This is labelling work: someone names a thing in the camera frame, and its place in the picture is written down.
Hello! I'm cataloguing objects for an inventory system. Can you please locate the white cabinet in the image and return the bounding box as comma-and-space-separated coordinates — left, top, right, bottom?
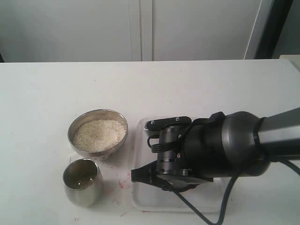
0, 0, 272, 62

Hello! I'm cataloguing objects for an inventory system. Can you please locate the white plastic tray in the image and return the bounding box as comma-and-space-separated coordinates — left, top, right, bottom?
132, 116, 230, 213

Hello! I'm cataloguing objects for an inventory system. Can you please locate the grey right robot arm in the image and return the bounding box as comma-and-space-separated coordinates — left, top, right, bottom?
131, 109, 300, 192

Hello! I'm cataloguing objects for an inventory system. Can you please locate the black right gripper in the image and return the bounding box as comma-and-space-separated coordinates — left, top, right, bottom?
131, 116, 225, 192

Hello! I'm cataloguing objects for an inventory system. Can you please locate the small steel cup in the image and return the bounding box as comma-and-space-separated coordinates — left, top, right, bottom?
62, 158, 104, 207

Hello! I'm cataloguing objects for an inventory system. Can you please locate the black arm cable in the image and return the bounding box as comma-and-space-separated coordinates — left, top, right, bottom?
171, 157, 300, 225

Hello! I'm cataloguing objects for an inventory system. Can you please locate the steel bowl of rice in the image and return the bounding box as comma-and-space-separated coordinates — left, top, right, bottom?
67, 109, 128, 160

